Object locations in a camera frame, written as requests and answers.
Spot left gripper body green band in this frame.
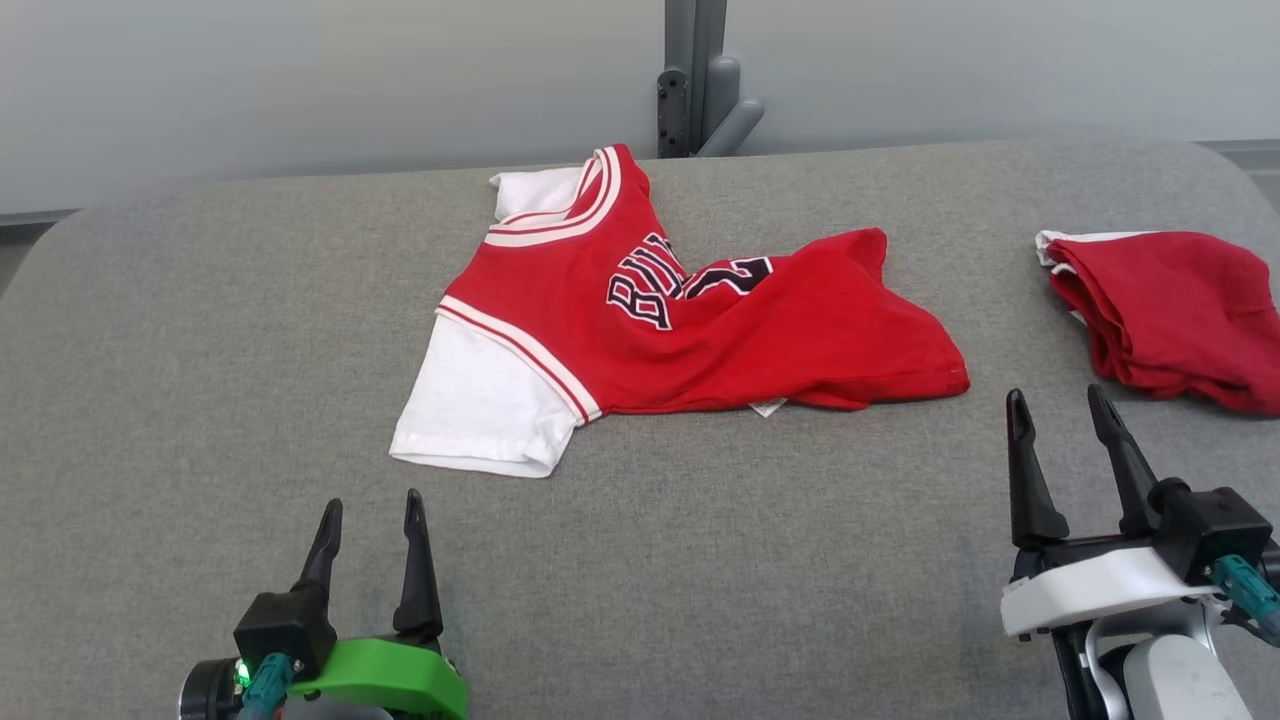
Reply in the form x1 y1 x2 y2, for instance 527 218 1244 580
180 637 468 720

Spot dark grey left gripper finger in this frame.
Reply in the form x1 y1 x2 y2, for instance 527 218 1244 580
392 488 444 641
292 498 344 601

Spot plain red garment white trim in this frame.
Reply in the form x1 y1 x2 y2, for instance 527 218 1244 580
1035 229 1280 417

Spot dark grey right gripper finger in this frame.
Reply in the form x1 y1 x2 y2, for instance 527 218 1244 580
1087 384 1166 536
1006 389 1071 549

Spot right cable with teal connector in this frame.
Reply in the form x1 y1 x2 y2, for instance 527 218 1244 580
1205 555 1280 646

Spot red Bulls jersey white sleeves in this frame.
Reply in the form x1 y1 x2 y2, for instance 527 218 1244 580
388 143 972 479

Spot left cable with teal connector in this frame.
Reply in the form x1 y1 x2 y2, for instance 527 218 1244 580
236 652 297 720

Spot cable with teal connector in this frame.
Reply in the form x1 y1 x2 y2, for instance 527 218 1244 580
236 652 297 720
1205 555 1280 646

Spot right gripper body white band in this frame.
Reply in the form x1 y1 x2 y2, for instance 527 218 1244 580
1001 532 1223 639

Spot grey metal post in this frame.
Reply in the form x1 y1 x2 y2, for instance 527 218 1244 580
657 0 729 159

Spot grey diagonal metal strut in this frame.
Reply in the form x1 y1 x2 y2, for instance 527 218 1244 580
697 55 765 159

